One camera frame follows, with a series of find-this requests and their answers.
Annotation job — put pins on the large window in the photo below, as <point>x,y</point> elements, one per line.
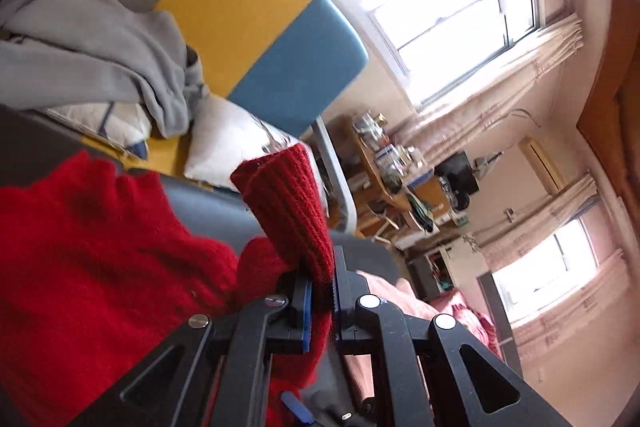
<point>450,17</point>

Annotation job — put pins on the cluttered wooden shelf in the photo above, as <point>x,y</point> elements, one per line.
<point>372,167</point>

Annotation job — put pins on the white checked quilt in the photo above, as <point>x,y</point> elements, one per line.
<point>100,122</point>

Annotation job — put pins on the red knit sweater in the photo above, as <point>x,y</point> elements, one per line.
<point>100,257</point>

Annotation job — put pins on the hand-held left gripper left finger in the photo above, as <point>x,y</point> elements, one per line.
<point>304,314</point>

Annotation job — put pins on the white pillow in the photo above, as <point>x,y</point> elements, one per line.
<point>220,142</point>

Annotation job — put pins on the black monitor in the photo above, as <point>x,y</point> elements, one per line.
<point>457,179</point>

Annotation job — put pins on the grey hoodie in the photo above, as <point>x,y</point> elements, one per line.
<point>100,47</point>

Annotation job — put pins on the wooden wardrobe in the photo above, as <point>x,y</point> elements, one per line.
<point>615,82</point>

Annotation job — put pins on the grey white bed rail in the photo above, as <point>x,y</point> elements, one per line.
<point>337,182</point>

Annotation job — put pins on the small window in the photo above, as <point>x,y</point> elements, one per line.
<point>545,272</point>

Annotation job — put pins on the white chair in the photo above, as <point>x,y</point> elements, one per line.
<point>395,222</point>

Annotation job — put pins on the dark grey bed sheet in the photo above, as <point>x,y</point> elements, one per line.
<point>210,217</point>

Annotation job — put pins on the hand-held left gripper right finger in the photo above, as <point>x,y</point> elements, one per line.
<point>336,304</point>

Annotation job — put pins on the pink curtain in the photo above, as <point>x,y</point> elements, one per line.
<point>490,92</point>
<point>575,317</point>
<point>540,217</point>

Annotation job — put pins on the wall air conditioner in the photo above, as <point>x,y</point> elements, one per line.
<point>542,162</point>

